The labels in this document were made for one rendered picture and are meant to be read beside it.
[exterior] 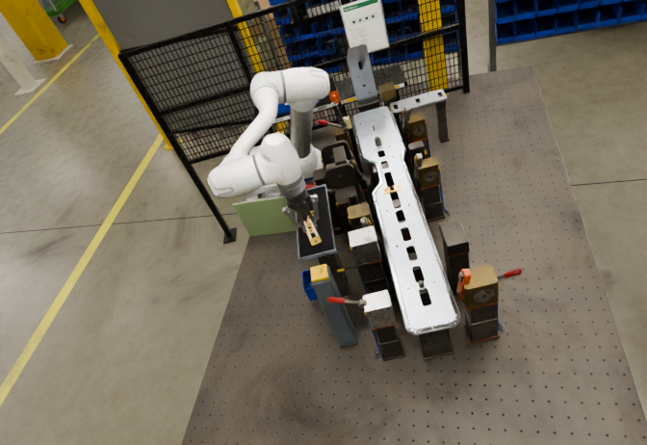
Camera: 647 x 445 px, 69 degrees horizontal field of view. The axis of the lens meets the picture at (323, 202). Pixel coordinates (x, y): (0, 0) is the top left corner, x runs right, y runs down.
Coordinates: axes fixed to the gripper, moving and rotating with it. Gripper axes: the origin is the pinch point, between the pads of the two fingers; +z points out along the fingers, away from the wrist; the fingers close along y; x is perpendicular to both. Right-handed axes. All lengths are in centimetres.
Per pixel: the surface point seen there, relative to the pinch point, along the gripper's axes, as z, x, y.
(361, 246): 13.1, -5.8, 15.0
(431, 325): 23, -41, 24
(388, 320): 25.3, -31.4, 12.2
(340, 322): 35.0, -17.5, -3.5
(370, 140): 23, 65, 46
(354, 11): -17, 123, 70
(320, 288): 11.9, -17.0, -5.3
